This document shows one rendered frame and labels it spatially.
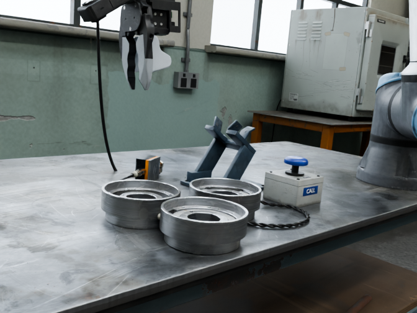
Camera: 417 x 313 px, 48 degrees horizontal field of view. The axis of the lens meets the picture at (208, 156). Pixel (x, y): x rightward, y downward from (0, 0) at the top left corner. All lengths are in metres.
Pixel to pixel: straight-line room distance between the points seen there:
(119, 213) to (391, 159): 0.61
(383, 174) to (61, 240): 0.68
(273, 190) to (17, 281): 0.45
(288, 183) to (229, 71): 2.21
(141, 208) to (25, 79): 1.69
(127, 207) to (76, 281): 0.15
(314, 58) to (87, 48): 1.39
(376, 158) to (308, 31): 2.10
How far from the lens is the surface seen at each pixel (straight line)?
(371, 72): 2.89
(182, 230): 0.53
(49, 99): 2.29
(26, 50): 2.24
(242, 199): 0.65
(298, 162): 0.78
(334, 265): 1.26
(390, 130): 1.03
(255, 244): 0.59
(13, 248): 0.55
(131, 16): 0.84
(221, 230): 0.53
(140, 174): 0.82
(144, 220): 0.61
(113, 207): 0.61
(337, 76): 2.93
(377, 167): 1.04
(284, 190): 0.78
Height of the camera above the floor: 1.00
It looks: 10 degrees down
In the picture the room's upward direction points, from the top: 5 degrees clockwise
